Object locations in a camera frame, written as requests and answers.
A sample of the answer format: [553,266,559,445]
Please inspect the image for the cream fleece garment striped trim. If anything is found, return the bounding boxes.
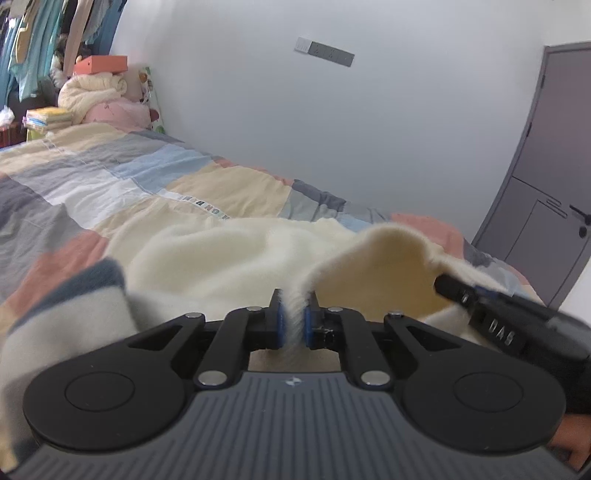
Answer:
[1,218,536,468]

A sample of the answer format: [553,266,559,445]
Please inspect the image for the stack of folded clothes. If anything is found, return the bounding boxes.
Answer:
[23,107,73,133]

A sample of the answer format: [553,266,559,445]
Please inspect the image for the hanging clothes rack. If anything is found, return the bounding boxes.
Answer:
[1,1,126,106]

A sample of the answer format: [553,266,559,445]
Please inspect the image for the person's right hand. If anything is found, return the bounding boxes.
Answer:
[550,414,591,470]

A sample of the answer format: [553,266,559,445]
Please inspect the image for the grey door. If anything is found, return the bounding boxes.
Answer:
[474,42,590,307]

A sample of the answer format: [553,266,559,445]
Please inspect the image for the patchwork plaid bed cover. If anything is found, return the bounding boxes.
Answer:
[0,121,542,342]

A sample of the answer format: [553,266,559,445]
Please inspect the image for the floral print pillow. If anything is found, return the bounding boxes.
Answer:
[138,66,165,134]

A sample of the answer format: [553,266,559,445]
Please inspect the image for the pink pillow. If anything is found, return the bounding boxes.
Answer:
[82,98,151,130]

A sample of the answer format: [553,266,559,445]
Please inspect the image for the dark red suitcase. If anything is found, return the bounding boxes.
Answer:
[0,121,26,148]

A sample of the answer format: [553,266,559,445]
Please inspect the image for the white crumpled cloth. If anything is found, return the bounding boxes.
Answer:
[0,105,15,128]

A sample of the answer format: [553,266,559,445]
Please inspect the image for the cream rolled duvet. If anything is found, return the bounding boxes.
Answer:
[58,72,127,125]

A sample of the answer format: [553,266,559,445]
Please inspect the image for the orange shoe box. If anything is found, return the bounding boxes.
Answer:
[73,55,128,75]

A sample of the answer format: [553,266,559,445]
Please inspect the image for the grey wall switch panel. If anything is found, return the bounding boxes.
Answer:
[294,37,355,68]

